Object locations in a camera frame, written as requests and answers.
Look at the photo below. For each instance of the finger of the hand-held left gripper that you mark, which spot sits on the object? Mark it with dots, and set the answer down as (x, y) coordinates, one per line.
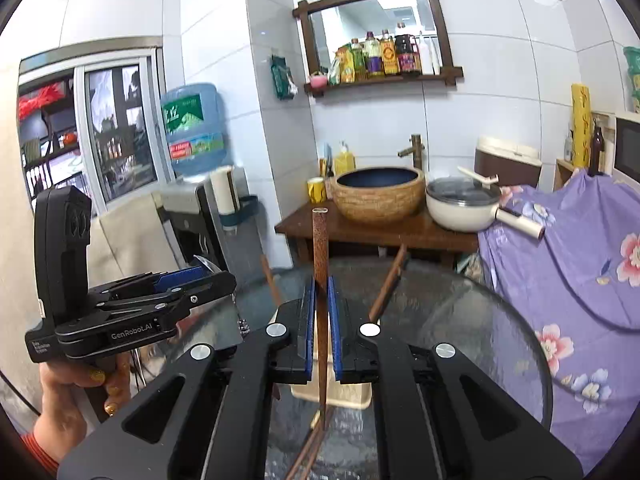
(200, 292)
(180, 277)

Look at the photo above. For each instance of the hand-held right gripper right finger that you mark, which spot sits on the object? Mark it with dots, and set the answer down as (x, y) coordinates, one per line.
(334, 330)

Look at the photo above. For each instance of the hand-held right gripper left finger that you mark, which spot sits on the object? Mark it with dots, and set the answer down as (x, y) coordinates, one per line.
(310, 325)

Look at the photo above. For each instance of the brown wooden chopstick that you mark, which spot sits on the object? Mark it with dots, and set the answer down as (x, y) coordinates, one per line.
(271, 280)
(302, 455)
(389, 280)
(320, 240)

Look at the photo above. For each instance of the cream plastic utensil holder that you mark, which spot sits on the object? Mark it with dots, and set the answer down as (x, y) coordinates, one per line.
(350, 396)

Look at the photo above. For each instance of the person's left forearm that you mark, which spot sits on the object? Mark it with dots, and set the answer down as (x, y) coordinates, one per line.
(40, 447)

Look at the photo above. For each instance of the person's left hand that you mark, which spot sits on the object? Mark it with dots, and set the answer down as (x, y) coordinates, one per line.
(65, 410)

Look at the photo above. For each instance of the grey water dispenser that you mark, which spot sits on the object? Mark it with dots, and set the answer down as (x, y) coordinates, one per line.
(195, 220)

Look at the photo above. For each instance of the beige cloth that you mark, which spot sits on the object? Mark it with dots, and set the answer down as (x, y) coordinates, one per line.
(135, 230)

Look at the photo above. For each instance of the white cup dispenser tube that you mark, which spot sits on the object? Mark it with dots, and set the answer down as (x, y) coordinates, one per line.
(225, 187)

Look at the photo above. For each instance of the wooden washstand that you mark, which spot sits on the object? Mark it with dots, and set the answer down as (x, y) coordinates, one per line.
(400, 235)

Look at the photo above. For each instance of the yellow mug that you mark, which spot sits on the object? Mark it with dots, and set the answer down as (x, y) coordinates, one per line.
(317, 190)

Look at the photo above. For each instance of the woven basin sink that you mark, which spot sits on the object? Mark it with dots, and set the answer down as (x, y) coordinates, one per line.
(377, 200)

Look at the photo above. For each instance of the sliding glass window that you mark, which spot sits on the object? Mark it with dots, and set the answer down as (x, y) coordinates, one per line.
(115, 130)

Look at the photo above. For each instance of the blue water jug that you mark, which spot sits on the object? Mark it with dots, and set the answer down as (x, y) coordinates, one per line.
(192, 130)

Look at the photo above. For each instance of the blue toothbrush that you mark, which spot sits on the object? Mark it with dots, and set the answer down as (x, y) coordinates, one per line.
(327, 160)

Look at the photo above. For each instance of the yellow soap bottle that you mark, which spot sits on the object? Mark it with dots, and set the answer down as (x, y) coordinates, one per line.
(345, 162)

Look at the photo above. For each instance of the white pot with lid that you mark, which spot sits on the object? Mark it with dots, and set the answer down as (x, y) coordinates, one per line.
(460, 205)

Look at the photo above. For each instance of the brass faucet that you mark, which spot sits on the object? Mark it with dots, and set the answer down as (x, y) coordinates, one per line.
(414, 150)

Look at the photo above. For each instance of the white rice paddle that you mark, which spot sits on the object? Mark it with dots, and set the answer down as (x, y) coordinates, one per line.
(477, 177)

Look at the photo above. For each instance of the white lint roller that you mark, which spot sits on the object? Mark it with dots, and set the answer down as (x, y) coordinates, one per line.
(522, 224)

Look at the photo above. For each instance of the purple floral cloth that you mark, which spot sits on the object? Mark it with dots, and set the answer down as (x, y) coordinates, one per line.
(550, 285)

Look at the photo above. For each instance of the green hanging packet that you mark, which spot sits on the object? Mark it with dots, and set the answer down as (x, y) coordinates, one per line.
(283, 77)

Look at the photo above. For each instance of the small pink cup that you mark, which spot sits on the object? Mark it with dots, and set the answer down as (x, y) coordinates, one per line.
(318, 79)

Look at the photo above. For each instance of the white brown rice cooker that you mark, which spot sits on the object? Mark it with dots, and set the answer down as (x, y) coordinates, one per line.
(510, 160)

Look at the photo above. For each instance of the yellow seasoning packet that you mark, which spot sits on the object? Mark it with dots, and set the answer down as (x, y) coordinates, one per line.
(341, 66)

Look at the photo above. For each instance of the green oil bottle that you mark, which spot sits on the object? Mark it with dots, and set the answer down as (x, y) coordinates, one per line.
(357, 62)

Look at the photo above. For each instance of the purple label bottle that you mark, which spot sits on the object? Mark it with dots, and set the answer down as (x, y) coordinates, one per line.
(373, 57)

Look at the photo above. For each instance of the small wooden box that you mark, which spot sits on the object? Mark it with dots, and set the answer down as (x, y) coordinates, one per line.
(564, 175)

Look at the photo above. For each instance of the yellow label bottle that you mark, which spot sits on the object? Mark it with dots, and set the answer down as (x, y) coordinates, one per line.
(389, 55)

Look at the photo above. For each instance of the white plastic bottle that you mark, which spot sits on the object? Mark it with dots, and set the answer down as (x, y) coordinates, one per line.
(428, 55)

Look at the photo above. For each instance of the small clear bottle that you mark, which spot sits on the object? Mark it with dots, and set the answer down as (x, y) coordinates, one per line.
(568, 147)

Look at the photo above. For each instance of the wooden framed mirror shelf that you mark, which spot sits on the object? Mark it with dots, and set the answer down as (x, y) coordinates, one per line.
(375, 15)

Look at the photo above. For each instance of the brown glass bottle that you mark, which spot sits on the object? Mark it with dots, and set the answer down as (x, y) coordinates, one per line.
(597, 150)

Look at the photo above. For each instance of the white microwave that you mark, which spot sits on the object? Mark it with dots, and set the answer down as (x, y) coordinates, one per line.
(629, 150)

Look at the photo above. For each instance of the teal wall holder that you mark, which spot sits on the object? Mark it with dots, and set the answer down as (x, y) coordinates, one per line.
(245, 212)

